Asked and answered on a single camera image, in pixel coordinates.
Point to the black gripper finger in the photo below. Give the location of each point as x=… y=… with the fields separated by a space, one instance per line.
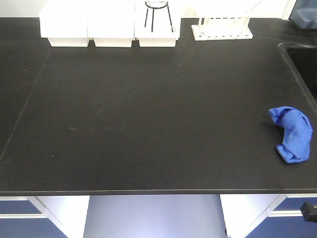
x=309 y=212

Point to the blue cloth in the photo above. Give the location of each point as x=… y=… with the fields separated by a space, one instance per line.
x=295 y=146

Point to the right blue cabinet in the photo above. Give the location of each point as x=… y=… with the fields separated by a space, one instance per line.
x=267 y=215

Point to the blue cabinet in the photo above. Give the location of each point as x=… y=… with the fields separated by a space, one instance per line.
x=267 y=215
x=43 y=216

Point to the black sink basin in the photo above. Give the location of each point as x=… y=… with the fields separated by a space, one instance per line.
x=302 y=61

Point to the blue container at corner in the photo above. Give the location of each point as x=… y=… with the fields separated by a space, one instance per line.
x=304 y=14

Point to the white test tube rack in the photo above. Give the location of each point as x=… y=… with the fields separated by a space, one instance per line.
x=224 y=20

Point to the right white storage bin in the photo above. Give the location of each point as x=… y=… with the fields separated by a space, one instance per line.
x=160 y=38

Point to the white storage bin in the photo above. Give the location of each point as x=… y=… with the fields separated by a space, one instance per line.
x=64 y=23
x=110 y=23
x=160 y=38

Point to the middle white storage bin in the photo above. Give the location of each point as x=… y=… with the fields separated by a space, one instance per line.
x=110 y=23

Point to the left blue cabinet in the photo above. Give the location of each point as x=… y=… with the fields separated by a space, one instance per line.
x=43 y=216

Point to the left white storage bin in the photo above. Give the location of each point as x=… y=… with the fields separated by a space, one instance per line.
x=64 y=23

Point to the black wire tripod stand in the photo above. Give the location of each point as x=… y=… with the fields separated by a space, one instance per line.
x=162 y=7

